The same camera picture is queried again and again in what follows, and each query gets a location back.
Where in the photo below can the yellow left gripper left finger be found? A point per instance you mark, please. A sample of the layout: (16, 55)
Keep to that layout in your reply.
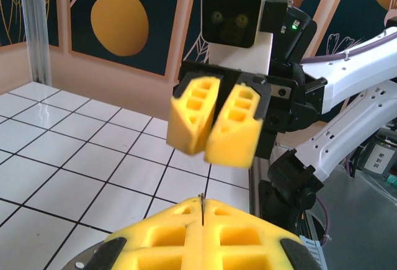
(161, 242)

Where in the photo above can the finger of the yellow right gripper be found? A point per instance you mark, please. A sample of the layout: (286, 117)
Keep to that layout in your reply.
(183, 127)
(232, 146)

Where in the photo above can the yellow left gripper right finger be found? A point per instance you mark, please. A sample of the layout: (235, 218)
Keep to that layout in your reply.
(248, 242)

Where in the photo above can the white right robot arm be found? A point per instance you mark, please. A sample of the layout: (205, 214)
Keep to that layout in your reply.
(356, 74)

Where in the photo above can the grey box with label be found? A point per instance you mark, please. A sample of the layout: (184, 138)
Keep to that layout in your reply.
(378, 158)

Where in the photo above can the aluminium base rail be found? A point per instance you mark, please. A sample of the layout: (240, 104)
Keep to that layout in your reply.
(255, 192)

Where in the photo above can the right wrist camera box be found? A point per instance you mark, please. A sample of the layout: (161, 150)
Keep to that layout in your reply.
(232, 12)

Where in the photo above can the aluminium corner post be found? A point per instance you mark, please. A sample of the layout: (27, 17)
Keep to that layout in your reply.
(35, 28)

